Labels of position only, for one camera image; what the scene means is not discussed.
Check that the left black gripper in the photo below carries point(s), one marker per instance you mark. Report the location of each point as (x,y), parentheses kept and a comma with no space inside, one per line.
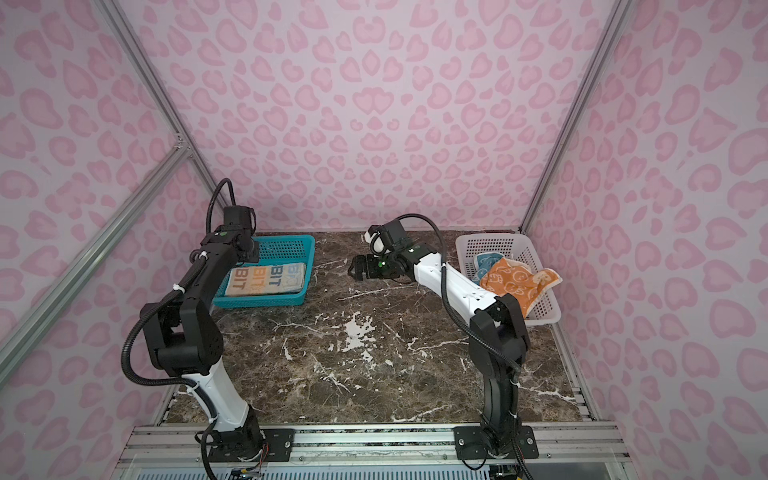
(256,256)

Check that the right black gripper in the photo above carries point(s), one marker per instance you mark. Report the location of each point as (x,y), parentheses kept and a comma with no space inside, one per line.
(360,265)

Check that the teal plastic basket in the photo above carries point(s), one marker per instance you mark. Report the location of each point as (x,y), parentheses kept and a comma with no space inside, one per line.
(274,250)

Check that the cream rabbit print towel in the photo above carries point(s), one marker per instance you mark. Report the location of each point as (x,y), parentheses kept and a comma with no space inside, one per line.
(266,280)

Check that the orange patterned towel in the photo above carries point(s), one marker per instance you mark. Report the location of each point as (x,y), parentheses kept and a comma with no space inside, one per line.
(512,277)

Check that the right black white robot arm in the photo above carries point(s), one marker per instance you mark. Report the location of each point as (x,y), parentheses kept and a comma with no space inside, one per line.
(494,324)

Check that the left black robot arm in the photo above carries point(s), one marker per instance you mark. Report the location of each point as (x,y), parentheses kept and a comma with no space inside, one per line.
(184,341)

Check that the blue patterned towel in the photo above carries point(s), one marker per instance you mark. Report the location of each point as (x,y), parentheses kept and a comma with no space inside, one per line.
(483,263)

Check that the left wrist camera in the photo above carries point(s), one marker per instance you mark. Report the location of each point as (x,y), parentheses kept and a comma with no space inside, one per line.
(238,218)

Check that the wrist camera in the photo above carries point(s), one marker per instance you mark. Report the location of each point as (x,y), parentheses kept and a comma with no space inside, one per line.
(238,218)
(387,238)

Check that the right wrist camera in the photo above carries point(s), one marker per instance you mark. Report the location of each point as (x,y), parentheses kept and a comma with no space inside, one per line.
(387,238)

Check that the aluminium frame post left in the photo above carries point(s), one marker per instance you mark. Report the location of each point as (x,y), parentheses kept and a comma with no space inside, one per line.
(129,40)

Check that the aluminium frame post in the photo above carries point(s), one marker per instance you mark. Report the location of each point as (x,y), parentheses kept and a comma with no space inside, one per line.
(622,11)
(129,40)

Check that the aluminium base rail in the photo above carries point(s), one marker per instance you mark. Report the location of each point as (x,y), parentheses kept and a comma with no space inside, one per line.
(580,450)

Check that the aluminium frame strut left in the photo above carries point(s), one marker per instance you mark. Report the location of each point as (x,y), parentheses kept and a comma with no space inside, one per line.
(38,321)

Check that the aluminium frame post right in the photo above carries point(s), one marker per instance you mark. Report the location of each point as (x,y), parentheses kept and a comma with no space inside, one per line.
(622,11)

